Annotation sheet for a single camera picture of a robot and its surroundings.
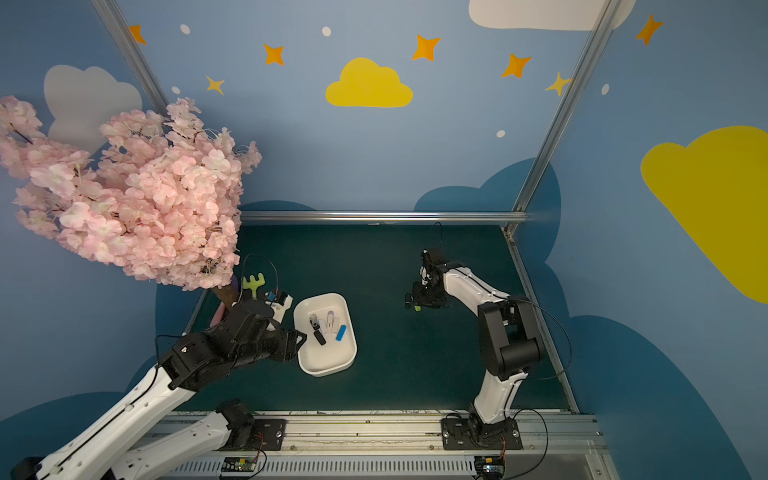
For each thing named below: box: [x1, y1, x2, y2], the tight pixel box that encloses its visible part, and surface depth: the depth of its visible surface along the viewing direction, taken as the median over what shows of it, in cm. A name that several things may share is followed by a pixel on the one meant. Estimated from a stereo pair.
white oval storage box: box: [293, 292, 358, 377], surface depth 94 cm
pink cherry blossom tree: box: [0, 96, 262, 307], surface depth 54 cm
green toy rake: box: [242, 273, 265, 299], surface depth 104 cm
